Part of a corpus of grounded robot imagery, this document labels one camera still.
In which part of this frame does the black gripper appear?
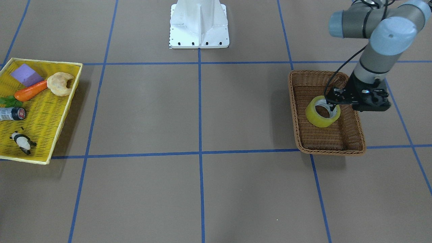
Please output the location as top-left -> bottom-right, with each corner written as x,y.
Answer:
324,74 -> 386,105

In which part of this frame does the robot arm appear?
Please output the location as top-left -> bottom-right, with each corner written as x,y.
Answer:
324,0 -> 431,112

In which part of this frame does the brown wicker basket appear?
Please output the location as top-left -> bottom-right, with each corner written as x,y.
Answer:
288,70 -> 366,156

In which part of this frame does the small blue labelled bottle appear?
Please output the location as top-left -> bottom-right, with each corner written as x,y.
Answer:
0,107 -> 27,120

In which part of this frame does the toy croissant bread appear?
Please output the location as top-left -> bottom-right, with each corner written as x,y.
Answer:
47,72 -> 74,97

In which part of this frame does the toy panda figurine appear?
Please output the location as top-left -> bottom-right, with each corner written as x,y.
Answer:
9,131 -> 37,155

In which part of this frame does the yellow woven basket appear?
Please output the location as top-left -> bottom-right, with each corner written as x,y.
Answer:
0,57 -> 83,165

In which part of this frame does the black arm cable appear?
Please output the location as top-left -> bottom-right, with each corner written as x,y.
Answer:
323,0 -> 399,98

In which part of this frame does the yellow packing tape roll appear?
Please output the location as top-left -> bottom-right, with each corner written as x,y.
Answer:
305,96 -> 341,128

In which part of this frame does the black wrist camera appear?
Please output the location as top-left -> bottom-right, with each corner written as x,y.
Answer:
352,89 -> 392,112

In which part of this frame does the orange toy carrot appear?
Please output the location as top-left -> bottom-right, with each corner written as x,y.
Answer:
0,80 -> 47,108

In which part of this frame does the purple foam block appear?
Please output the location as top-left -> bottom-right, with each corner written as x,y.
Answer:
11,64 -> 44,87

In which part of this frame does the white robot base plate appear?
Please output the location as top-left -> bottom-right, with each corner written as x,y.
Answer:
169,0 -> 230,49

